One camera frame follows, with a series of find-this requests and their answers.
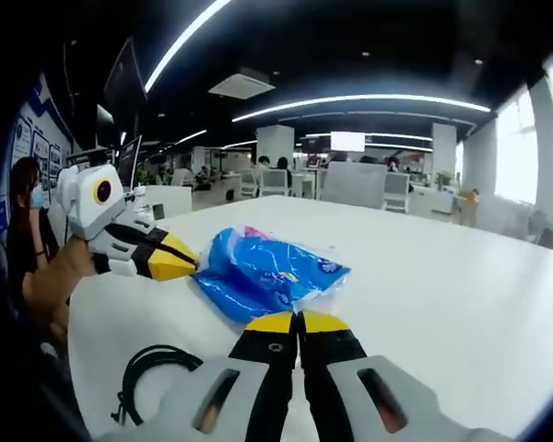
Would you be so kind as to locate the bright wall screen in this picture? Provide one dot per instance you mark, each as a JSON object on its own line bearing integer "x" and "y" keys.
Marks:
{"x": 348, "y": 142}

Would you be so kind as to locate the open laptop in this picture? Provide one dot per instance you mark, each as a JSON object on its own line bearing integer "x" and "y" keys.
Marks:
{"x": 131, "y": 161}

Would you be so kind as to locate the large dark monitor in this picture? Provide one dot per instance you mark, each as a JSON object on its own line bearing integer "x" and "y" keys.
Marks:
{"x": 126, "y": 83}

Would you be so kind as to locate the white table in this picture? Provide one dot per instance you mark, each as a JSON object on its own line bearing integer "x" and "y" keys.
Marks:
{"x": 442, "y": 313}

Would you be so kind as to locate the bright window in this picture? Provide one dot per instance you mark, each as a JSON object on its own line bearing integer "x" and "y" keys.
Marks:
{"x": 516, "y": 152}

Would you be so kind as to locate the blue tissue pack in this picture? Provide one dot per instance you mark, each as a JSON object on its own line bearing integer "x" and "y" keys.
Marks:
{"x": 258, "y": 271}

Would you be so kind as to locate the group of white office chairs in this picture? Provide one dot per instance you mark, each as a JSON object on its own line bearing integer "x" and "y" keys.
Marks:
{"x": 350, "y": 184}

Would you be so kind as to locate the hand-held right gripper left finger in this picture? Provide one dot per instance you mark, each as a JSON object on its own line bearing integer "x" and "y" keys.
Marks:
{"x": 249, "y": 391}

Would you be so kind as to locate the curved ceiling light strip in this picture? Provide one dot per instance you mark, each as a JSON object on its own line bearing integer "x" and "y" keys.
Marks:
{"x": 364, "y": 98}
{"x": 184, "y": 41}

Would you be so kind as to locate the potted green plant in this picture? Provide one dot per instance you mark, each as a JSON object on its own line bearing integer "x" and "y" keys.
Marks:
{"x": 443, "y": 180}

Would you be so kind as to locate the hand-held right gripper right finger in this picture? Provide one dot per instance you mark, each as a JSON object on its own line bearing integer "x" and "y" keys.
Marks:
{"x": 350, "y": 391}

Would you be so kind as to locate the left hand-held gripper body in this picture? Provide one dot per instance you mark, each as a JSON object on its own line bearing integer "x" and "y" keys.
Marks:
{"x": 87, "y": 207}

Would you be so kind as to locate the person's left hand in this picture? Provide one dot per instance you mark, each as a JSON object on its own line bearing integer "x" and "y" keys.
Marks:
{"x": 76, "y": 262}

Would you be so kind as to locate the ceiling air vent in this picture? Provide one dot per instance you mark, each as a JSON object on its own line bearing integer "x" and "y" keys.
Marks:
{"x": 242, "y": 85}

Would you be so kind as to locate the white desk partition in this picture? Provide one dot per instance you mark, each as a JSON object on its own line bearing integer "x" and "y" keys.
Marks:
{"x": 175, "y": 200}

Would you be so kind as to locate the blue framed wall display board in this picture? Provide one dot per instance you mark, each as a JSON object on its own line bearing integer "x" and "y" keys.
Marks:
{"x": 41, "y": 152}

